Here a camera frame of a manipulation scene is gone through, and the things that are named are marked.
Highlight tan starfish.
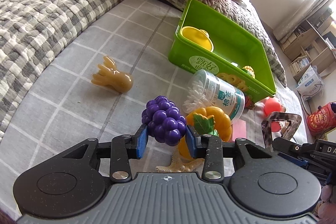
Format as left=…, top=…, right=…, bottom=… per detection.
left=155, top=148, right=205, bottom=173

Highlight purple toy grapes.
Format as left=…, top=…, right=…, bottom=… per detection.
left=141, top=96, right=187, bottom=147

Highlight yellow toy pumpkin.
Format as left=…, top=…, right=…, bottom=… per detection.
left=177, top=106, right=234, bottom=160

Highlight cotton swab jar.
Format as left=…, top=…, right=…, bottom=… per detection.
left=182, top=70, right=245, bottom=122

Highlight tortoiseshell hair claw clip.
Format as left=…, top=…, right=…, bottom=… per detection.
left=261, top=111, right=302, bottom=152

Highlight pink rubber pig toy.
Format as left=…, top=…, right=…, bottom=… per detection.
left=264, top=97, right=286, bottom=132

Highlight yellow toy cup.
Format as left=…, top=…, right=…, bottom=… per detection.
left=181, top=26, right=214, bottom=52

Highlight person's right hand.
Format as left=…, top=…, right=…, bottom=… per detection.
left=317, top=184, right=335, bottom=223

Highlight red snack bucket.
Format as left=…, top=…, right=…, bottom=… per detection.
left=306, top=102, right=335, bottom=136

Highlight pink sticky note pad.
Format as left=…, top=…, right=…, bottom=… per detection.
left=232, top=119, right=247, bottom=141

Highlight orange brown toy fish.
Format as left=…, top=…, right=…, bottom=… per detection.
left=244, top=95, right=255, bottom=110

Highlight grey grid bed sheet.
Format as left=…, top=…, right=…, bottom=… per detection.
left=13, top=0, right=321, bottom=223

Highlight tan rubber squid toy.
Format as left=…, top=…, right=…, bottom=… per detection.
left=91, top=56, right=133, bottom=93

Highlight white paper shopping bag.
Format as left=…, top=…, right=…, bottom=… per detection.
left=296, top=65, right=323, bottom=101

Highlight yellow toy corn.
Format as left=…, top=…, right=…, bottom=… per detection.
left=242, top=65, right=255, bottom=79

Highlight green plastic storage box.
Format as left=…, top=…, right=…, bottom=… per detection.
left=168, top=0, right=276, bottom=102

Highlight wooden desk shelf unit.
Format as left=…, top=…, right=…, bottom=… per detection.
left=280, top=8, right=335, bottom=81

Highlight beige window curtain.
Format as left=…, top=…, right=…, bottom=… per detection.
left=273, top=0, right=333, bottom=43

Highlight grey checked quilt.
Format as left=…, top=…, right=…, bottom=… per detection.
left=1, top=0, right=286, bottom=132

